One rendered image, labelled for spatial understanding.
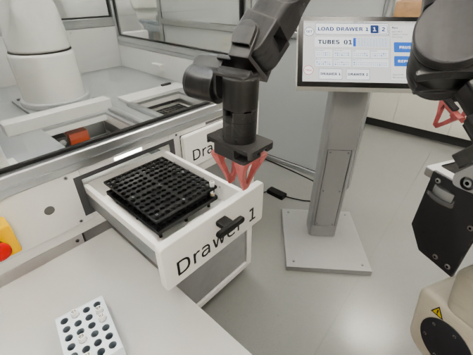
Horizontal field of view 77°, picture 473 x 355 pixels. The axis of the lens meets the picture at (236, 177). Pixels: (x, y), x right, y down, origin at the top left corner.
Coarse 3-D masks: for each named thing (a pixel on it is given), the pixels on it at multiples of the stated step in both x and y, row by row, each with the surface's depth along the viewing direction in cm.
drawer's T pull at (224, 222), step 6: (240, 216) 61; (216, 222) 60; (222, 222) 60; (228, 222) 60; (234, 222) 60; (240, 222) 60; (222, 228) 58; (228, 228) 58; (234, 228) 60; (216, 234) 57; (222, 234) 57
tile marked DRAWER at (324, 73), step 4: (320, 68) 123; (324, 68) 123; (328, 68) 123; (332, 68) 123; (336, 68) 123; (340, 68) 122; (320, 72) 123; (324, 72) 123; (328, 72) 123; (332, 72) 122; (336, 72) 122; (340, 72) 122; (320, 76) 123; (324, 76) 122; (328, 76) 122; (332, 76) 122; (336, 76) 122; (340, 76) 122
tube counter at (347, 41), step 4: (344, 40) 124; (348, 40) 124; (352, 40) 124; (356, 40) 124; (360, 40) 123; (364, 40) 123; (368, 40) 123; (372, 40) 123; (376, 40) 123; (380, 40) 123; (384, 40) 123; (388, 40) 123; (344, 44) 124; (348, 44) 124; (352, 44) 123; (356, 44) 123; (360, 44) 123; (364, 44) 123; (368, 44) 123; (372, 44) 123; (376, 44) 123; (380, 44) 123; (384, 44) 123; (388, 44) 123
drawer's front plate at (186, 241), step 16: (240, 192) 65; (256, 192) 68; (224, 208) 61; (240, 208) 66; (256, 208) 71; (192, 224) 57; (208, 224) 59; (176, 240) 53; (192, 240) 57; (208, 240) 61; (224, 240) 65; (160, 256) 52; (176, 256) 55; (192, 256) 59; (208, 256) 63; (160, 272) 55; (176, 272) 57; (192, 272) 61
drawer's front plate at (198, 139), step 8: (200, 128) 95; (208, 128) 95; (216, 128) 98; (184, 136) 90; (192, 136) 91; (200, 136) 94; (184, 144) 90; (192, 144) 92; (200, 144) 95; (208, 144) 98; (184, 152) 91; (192, 152) 94; (192, 160) 95; (200, 160) 98
